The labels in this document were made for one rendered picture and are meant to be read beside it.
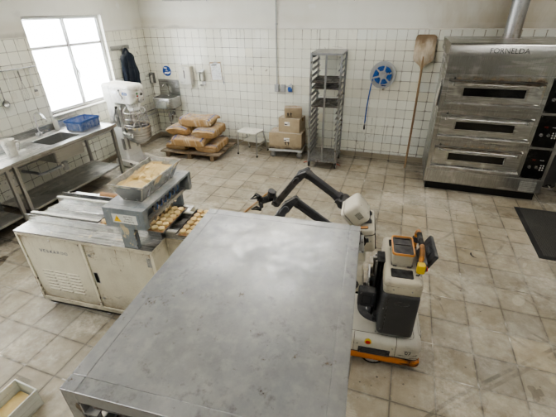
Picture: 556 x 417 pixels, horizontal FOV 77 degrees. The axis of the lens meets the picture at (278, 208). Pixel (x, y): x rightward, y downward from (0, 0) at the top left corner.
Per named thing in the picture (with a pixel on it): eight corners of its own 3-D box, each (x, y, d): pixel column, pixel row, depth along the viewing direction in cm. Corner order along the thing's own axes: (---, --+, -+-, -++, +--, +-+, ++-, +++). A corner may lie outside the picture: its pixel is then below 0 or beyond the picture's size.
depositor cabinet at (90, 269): (47, 304, 327) (12, 230, 285) (99, 259, 387) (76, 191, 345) (170, 330, 299) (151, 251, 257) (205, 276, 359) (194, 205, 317)
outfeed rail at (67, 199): (58, 202, 326) (56, 195, 323) (60, 200, 329) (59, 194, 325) (264, 228, 282) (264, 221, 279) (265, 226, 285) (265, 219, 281)
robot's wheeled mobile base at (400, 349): (410, 309, 312) (415, 287, 300) (418, 371, 258) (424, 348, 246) (334, 297, 326) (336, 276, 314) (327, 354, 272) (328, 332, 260)
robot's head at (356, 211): (371, 205, 248) (358, 189, 244) (371, 220, 230) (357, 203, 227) (355, 215, 255) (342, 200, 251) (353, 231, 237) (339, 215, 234)
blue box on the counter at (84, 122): (82, 131, 505) (79, 122, 498) (65, 130, 512) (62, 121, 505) (101, 124, 538) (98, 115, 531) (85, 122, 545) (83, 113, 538)
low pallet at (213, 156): (161, 155, 661) (160, 150, 655) (183, 142, 727) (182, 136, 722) (219, 161, 630) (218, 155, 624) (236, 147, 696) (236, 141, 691)
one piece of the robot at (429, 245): (414, 253, 267) (433, 232, 255) (419, 284, 238) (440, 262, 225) (400, 246, 267) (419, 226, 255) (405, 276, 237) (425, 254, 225)
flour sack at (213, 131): (213, 141, 616) (212, 131, 608) (191, 139, 625) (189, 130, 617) (227, 128, 676) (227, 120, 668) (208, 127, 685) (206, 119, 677)
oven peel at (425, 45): (395, 166, 599) (416, 34, 520) (395, 166, 602) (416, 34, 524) (413, 169, 590) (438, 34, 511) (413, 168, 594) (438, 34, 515)
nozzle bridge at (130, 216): (112, 246, 264) (100, 207, 247) (162, 201, 325) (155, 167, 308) (151, 251, 257) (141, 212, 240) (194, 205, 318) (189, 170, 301)
